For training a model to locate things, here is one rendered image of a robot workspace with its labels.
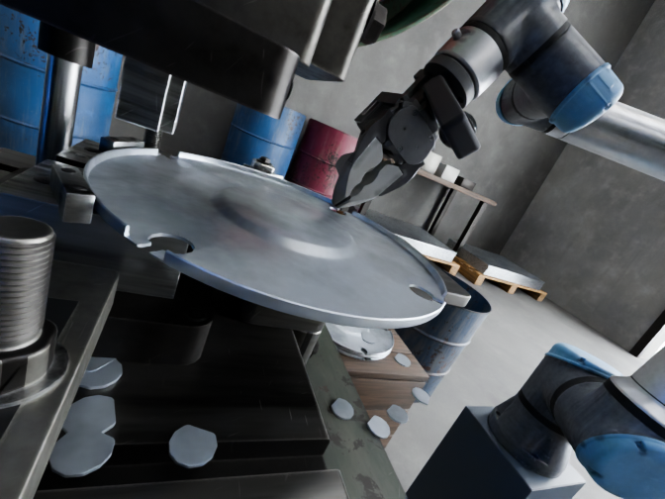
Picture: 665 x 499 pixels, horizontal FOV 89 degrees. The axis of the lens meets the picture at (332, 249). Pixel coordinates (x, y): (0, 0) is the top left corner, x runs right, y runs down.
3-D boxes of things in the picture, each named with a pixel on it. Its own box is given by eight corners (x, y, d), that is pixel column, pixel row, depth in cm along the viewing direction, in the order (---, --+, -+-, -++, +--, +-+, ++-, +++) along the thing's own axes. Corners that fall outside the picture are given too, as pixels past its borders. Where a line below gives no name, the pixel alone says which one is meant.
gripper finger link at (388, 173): (335, 208, 48) (383, 160, 47) (352, 224, 43) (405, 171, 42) (322, 193, 46) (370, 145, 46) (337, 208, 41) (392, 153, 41)
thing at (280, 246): (-35, 138, 20) (-35, 124, 19) (251, 165, 46) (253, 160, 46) (419, 432, 13) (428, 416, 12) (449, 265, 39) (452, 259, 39)
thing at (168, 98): (176, 127, 26) (188, 77, 25) (171, 137, 22) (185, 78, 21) (129, 110, 24) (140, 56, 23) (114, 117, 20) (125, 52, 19)
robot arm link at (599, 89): (592, 98, 48) (539, 41, 47) (647, 81, 37) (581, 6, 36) (542, 141, 50) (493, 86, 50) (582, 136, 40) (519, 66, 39)
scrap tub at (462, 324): (406, 344, 184) (449, 268, 169) (453, 407, 149) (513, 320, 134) (339, 335, 166) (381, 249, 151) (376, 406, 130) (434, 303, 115)
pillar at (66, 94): (69, 178, 31) (94, 12, 27) (61, 185, 29) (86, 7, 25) (40, 170, 30) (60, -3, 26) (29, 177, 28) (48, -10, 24)
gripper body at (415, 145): (379, 161, 49) (440, 101, 48) (411, 177, 42) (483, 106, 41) (348, 122, 45) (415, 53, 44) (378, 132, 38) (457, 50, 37)
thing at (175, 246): (185, 215, 34) (197, 171, 32) (173, 299, 21) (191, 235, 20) (78, 187, 30) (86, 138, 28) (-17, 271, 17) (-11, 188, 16)
